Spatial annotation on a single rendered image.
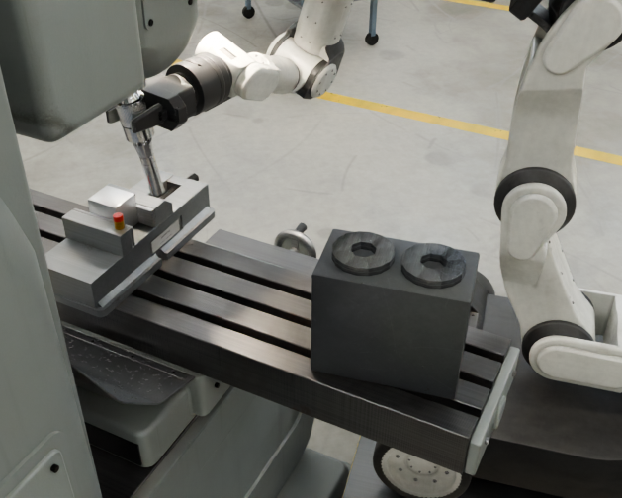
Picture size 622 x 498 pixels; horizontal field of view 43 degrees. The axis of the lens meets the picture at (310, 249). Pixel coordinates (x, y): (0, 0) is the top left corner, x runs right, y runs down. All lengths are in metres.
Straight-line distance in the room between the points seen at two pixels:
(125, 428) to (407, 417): 0.45
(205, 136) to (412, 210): 1.13
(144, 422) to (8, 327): 0.49
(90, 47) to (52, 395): 0.40
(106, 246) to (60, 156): 2.45
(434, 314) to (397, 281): 0.07
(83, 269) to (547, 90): 0.81
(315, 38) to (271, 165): 2.04
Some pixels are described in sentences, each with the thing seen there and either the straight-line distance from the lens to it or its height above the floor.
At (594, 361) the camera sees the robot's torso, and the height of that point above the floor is 0.71.
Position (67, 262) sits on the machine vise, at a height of 0.99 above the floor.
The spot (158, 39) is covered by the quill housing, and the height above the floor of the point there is 1.39.
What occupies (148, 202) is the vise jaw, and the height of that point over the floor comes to 1.04.
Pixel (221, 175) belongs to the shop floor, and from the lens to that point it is 3.51.
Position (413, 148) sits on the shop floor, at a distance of 3.75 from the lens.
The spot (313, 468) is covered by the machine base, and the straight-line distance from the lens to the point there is 2.02.
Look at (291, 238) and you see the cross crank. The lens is 1.94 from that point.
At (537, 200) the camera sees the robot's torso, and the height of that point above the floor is 1.05.
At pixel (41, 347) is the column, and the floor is 1.18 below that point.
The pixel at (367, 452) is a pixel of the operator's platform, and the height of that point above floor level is 0.40.
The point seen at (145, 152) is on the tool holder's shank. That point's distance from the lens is 1.28.
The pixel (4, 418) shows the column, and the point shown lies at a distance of 0.92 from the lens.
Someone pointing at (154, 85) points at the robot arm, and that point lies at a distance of 1.29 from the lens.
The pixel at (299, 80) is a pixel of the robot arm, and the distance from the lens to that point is 1.59.
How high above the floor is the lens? 1.78
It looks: 36 degrees down
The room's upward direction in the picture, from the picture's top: 1 degrees clockwise
